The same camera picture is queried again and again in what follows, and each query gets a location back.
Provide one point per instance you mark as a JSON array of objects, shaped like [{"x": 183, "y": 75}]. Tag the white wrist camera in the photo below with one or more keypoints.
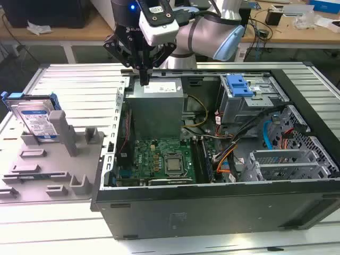
[{"x": 162, "y": 32}]

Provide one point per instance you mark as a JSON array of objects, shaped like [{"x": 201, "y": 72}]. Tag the black case fan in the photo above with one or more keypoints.
[{"x": 125, "y": 148}]

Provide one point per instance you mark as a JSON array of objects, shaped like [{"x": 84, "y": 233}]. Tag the white plastic box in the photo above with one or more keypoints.
[{"x": 101, "y": 5}]

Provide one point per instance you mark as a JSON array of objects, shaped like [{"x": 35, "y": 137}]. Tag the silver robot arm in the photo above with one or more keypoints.
[{"x": 204, "y": 32}]

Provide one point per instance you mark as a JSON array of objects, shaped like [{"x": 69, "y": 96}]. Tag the clear plastic bag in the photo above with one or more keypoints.
[{"x": 306, "y": 21}]

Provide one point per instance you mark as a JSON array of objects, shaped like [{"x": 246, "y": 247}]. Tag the graphics card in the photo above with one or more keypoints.
[{"x": 170, "y": 182}]

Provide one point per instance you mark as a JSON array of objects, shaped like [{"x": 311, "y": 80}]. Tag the green motherboard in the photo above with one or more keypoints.
[{"x": 148, "y": 162}]

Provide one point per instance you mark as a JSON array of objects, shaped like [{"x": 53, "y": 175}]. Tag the CPU socket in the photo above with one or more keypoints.
[{"x": 165, "y": 172}]

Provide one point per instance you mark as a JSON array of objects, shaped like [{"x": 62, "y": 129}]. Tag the black PC case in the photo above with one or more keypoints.
[{"x": 212, "y": 212}]

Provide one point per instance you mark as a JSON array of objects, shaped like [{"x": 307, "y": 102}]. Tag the metal optical drive cage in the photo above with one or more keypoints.
[{"x": 239, "y": 111}]

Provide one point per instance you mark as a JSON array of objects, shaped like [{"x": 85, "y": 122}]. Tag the crumpled white paper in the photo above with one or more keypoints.
[{"x": 38, "y": 27}]

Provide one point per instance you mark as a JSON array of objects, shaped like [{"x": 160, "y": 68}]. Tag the silver CPU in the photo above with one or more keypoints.
[{"x": 174, "y": 163}]

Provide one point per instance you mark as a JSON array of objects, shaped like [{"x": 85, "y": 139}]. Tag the grey parts rack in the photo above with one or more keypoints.
[{"x": 53, "y": 164}]

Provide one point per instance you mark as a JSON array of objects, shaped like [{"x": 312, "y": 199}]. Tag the small black box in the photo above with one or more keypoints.
[{"x": 273, "y": 17}]

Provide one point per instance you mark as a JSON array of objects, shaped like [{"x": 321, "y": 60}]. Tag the hard disk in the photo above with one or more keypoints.
[{"x": 37, "y": 119}]

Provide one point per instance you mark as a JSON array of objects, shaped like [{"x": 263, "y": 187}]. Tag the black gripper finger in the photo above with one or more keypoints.
[
  {"x": 166, "y": 53},
  {"x": 112, "y": 46}
]

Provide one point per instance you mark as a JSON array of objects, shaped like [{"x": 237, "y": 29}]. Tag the grey power supply unit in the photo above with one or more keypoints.
[{"x": 154, "y": 114}]

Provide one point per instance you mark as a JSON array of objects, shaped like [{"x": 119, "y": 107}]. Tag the blue cardboard box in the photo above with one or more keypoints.
[{"x": 325, "y": 5}]

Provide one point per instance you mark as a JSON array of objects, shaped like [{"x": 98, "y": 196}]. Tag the metal disk bay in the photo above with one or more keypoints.
[{"x": 279, "y": 155}]

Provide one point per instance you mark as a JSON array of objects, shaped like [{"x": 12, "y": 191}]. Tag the black RAM stick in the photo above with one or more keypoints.
[
  {"x": 207, "y": 159},
  {"x": 199, "y": 159}
]

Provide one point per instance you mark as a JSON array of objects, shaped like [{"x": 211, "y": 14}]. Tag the blue plastic latch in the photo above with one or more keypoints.
[{"x": 239, "y": 86}]

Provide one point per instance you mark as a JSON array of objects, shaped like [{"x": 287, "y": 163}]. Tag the wooden desk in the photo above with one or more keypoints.
[{"x": 79, "y": 33}]

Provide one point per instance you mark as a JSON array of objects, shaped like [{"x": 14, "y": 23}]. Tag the black computer tower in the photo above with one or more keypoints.
[{"x": 245, "y": 17}]

